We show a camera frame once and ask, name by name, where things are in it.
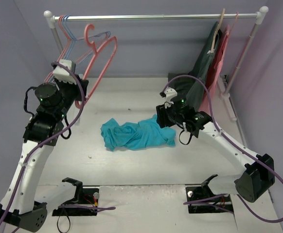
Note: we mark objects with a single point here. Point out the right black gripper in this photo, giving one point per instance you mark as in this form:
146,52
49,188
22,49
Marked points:
161,116

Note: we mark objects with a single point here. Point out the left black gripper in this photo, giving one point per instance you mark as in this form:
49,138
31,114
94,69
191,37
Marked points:
79,86

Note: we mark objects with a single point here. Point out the pink plastic hanger front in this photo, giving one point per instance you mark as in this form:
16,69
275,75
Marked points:
93,55

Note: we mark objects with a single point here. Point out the teal t shirt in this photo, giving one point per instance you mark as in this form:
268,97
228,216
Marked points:
137,136

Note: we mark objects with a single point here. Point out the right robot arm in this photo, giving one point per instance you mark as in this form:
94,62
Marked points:
254,172

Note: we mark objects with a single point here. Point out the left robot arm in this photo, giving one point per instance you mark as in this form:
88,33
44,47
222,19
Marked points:
21,206

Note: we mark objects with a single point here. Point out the dark green t shirt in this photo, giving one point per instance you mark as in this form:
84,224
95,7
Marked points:
190,88

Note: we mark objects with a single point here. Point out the pink t shirt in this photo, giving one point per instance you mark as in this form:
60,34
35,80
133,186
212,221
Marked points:
216,66

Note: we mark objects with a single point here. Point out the blue plastic hanger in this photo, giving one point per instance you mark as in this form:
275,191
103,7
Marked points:
68,41

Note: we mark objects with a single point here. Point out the wooden hanger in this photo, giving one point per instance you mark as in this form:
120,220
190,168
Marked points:
216,31

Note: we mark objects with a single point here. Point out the pink hanger on right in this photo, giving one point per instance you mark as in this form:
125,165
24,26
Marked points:
235,20

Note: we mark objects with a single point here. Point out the white metal clothes rack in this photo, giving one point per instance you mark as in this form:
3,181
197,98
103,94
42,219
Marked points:
224,88

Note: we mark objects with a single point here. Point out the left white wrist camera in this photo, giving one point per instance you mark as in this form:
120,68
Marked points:
61,74

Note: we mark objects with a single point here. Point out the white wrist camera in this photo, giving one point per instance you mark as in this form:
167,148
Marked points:
61,74
168,94

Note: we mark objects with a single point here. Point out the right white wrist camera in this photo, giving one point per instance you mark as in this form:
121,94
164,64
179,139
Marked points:
168,94

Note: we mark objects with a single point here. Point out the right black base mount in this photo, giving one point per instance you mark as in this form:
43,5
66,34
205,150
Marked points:
204,201

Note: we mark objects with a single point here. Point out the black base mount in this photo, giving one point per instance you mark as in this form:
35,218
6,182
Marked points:
204,201
84,195

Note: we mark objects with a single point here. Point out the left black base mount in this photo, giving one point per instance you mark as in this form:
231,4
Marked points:
84,195

